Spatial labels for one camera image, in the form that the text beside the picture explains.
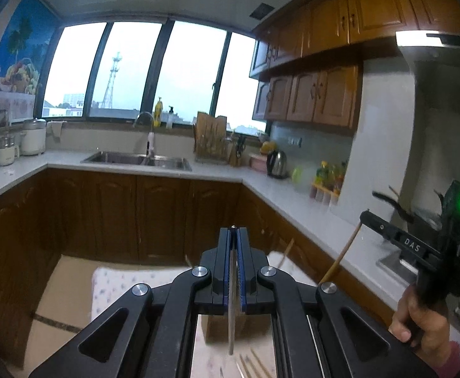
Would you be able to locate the pink box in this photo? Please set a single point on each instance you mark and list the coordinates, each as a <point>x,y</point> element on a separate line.
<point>257,162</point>

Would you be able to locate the white kitchen countertop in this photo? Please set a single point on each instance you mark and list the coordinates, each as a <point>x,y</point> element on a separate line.
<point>277,193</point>

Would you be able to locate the wooden chopstick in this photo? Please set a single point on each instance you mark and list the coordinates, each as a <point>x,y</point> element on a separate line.
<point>286,254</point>
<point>340,256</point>

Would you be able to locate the wall outlet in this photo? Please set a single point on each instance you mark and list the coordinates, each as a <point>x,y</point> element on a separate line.
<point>295,141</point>

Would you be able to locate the green cup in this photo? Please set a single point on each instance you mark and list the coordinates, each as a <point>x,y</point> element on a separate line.
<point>298,176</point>

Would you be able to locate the wooden wall cabinet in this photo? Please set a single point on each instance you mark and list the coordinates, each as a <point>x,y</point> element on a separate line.
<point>371,8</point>
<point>312,94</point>

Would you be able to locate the kitchen window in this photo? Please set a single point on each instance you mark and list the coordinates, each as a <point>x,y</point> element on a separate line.
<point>135,67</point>

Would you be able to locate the knife block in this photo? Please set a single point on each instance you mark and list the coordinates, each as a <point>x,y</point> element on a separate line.
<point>238,153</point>

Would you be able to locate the fruit wall poster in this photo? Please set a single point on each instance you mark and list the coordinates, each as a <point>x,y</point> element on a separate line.
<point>21,59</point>

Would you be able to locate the curved steel faucet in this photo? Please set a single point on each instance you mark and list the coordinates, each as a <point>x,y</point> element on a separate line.
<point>150,141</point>

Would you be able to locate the person's right hand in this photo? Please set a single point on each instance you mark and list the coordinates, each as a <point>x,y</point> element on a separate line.
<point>427,327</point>

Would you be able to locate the wooden cutting board rack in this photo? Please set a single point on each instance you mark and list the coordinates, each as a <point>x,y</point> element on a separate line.
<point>210,138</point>

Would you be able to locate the person's right forearm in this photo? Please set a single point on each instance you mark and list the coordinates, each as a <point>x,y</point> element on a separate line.
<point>458,362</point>

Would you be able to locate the steel kitchen sink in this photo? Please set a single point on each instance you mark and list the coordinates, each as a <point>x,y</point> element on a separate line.
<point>135,160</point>

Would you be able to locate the yellow detergent bottle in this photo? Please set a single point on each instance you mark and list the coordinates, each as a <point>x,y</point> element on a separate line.
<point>158,114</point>

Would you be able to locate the wooden utensil holder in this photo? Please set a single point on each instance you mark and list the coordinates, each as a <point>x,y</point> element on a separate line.
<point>218,328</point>

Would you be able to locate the spice jar set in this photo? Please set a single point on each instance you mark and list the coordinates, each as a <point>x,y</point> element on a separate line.
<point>324,193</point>

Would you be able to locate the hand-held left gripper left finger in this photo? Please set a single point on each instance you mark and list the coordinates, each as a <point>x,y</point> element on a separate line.
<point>226,275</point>

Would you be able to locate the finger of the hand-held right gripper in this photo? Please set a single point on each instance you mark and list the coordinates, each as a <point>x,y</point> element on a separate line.
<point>381,228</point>

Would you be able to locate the steel electric kettle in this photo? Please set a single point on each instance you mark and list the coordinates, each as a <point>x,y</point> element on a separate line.
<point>277,164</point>

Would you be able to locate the ceiling vent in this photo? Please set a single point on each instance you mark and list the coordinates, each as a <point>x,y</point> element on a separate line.
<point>261,11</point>

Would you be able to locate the small white electric jug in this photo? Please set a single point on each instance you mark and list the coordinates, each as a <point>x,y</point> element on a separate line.
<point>7,151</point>

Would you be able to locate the yellow cooking oil bottle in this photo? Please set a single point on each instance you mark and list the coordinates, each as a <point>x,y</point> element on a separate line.
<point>323,173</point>

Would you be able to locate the white soap dispenser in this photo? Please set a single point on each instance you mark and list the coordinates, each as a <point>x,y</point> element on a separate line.
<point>170,120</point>

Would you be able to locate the yellow object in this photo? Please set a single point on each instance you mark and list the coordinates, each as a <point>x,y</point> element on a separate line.
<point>268,148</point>

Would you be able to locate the metal spoon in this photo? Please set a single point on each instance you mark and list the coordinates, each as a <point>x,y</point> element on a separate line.
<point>233,323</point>

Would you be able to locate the floral white tablecloth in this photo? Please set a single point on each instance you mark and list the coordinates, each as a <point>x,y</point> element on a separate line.
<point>112,283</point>

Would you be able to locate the chopstick on wok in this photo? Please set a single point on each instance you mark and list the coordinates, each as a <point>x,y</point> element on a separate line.
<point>394,193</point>

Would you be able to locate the range hood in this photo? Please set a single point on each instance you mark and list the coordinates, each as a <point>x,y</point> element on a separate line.
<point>442,86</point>

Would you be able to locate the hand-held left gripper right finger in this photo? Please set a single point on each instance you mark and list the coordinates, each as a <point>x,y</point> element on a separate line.
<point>242,279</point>

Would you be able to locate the wooden base cabinets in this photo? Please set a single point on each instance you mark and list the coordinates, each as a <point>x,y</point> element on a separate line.
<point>115,212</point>

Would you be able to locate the tall white rice cooker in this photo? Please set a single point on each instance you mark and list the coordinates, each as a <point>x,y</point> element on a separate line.
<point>33,138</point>

